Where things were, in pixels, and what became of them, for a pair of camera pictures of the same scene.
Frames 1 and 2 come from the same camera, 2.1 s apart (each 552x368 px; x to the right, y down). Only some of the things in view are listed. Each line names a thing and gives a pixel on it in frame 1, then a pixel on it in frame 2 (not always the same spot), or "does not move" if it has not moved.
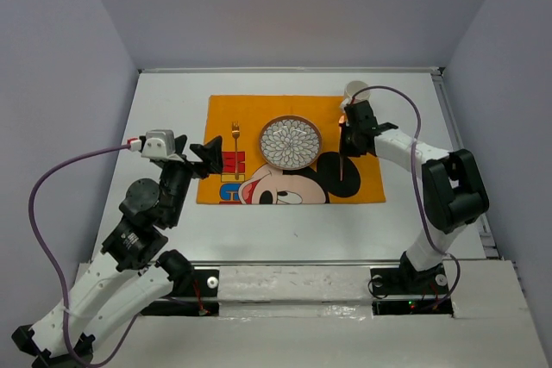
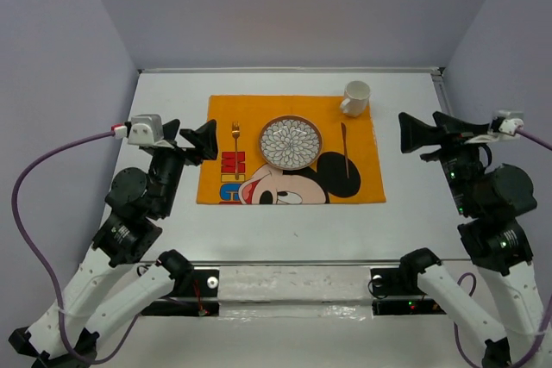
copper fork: (235, 133) does not move
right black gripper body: (348, 142) -> (460, 165)
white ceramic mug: (353, 87) does not move
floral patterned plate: (290, 142) does not move
